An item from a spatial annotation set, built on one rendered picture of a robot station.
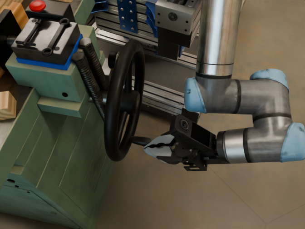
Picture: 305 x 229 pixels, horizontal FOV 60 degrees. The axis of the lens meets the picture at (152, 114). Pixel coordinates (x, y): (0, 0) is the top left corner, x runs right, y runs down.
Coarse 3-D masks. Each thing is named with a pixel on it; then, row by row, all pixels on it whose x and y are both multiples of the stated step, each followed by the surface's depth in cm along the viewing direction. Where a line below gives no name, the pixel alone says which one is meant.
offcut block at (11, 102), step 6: (0, 96) 49; (6, 96) 49; (12, 96) 51; (0, 102) 49; (6, 102) 49; (12, 102) 51; (0, 108) 48; (6, 108) 48; (12, 108) 50; (0, 114) 49; (6, 114) 50; (12, 114) 50
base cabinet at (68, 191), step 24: (72, 120) 77; (96, 120) 98; (72, 144) 80; (96, 144) 103; (48, 168) 67; (72, 168) 83; (96, 168) 108; (0, 192) 77; (24, 192) 69; (48, 192) 69; (72, 192) 86; (96, 192) 115; (24, 216) 123; (48, 216) 102; (72, 216) 91; (96, 216) 123
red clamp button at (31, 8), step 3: (36, 0) 50; (39, 0) 50; (30, 3) 50; (33, 3) 50; (36, 3) 50; (39, 3) 50; (42, 3) 50; (30, 6) 49; (33, 6) 49; (36, 6) 49; (39, 6) 49; (42, 6) 50; (45, 6) 50; (30, 9) 49; (33, 9) 49; (36, 9) 49; (39, 9) 49; (42, 9) 50
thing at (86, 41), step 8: (80, 40) 52; (88, 40) 52; (88, 48) 52; (72, 56) 50; (80, 56) 50; (88, 56) 54; (96, 56) 56; (80, 64) 50; (96, 64) 57; (80, 72) 53; (88, 72) 53; (96, 72) 59; (88, 80) 55; (96, 80) 63; (104, 80) 63; (88, 88) 57; (96, 88) 58; (104, 88) 65; (96, 96) 60; (96, 104) 63; (104, 112) 66
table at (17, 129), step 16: (48, 0) 70; (80, 0) 70; (80, 16) 70; (0, 80) 56; (16, 96) 54; (32, 96) 55; (16, 112) 52; (32, 112) 56; (64, 112) 57; (80, 112) 57; (0, 128) 50; (16, 128) 51; (0, 144) 48; (16, 144) 52; (0, 160) 48; (0, 176) 49
